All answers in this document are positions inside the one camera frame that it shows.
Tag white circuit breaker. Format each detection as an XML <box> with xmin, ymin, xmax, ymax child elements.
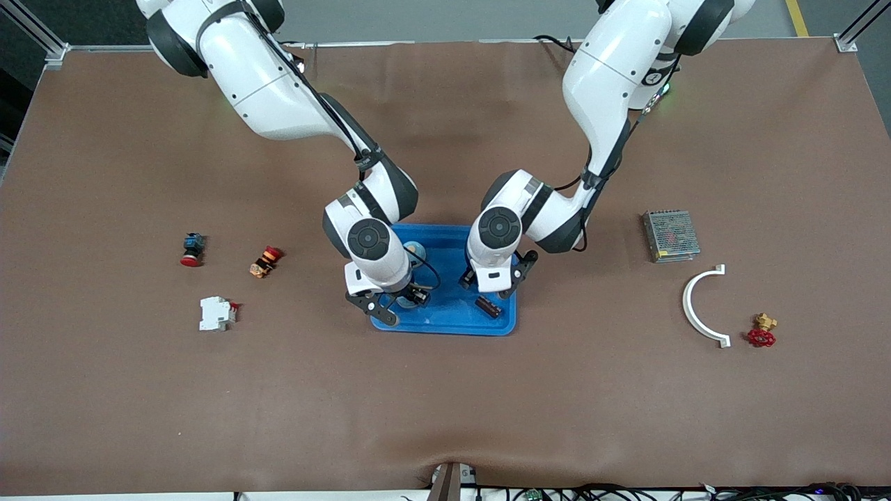
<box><xmin>199</xmin><ymin>296</ymin><xmax>243</xmax><ymax>332</ymax></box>

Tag blue plastic tray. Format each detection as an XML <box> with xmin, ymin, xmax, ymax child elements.
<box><xmin>370</xmin><ymin>223</ymin><xmax>518</xmax><ymax>337</ymax></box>

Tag metal mesh power supply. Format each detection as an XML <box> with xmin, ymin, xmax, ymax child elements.
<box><xmin>642</xmin><ymin>209</ymin><xmax>701</xmax><ymax>264</ymax></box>

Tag red push button blue body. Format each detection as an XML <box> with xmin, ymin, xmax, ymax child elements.
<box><xmin>180</xmin><ymin>233</ymin><xmax>207</xmax><ymax>268</ymax></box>

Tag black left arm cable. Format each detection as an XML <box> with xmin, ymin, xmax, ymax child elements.
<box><xmin>576</xmin><ymin>56</ymin><xmax>681</xmax><ymax>253</ymax></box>

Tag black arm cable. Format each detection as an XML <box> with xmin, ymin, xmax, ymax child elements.
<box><xmin>244</xmin><ymin>0</ymin><xmax>441</xmax><ymax>290</ymax></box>
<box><xmin>576</xmin><ymin>56</ymin><xmax>681</xmax><ymax>253</ymax></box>

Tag orange switch red cap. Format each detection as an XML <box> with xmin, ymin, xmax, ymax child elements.
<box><xmin>249</xmin><ymin>246</ymin><xmax>284</xmax><ymax>279</ymax></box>

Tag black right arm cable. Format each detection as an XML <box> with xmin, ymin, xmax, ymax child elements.
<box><xmin>244</xmin><ymin>0</ymin><xmax>441</xmax><ymax>290</ymax></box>

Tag white curved bracket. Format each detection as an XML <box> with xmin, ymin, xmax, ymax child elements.
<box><xmin>682</xmin><ymin>264</ymin><xmax>732</xmax><ymax>349</ymax></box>

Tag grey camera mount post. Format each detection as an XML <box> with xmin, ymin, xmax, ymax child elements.
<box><xmin>426</xmin><ymin>461</ymin><xmax>478</xmax><ymax>501</ymax></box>

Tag black base cables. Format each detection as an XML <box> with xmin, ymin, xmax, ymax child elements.
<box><xmin>533</xmin><ymin>33</ymin><xmax>580</xmax><ymax>54</ymax></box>

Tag brass valve red handle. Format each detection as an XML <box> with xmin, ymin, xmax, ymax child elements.
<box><xmin>747</xmin><ymin>312</ymin><xmax>779</xmax><ymax>349</ymax></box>

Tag black cable bundle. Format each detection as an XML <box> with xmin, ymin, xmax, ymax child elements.
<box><xmin>477</xmin><ymin>482</ymin><xmax>891</xmax><ymax>501</ymax></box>

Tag aluminium table edge rail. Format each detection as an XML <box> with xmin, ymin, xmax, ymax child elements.
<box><xmin>66</xmin><ymin>35</ymin><xmax>846</xmax><ymax>53</ymax></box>

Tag aluminium frame post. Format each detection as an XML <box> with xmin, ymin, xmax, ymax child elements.
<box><xmin>0</xmin><ymin>0</ymin><xmax>72</xmax><ymax>70</ymax></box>
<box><xmin>834</xmin><ymin>0</ymin><xmax>891</xmax><ymax>53</ymax></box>

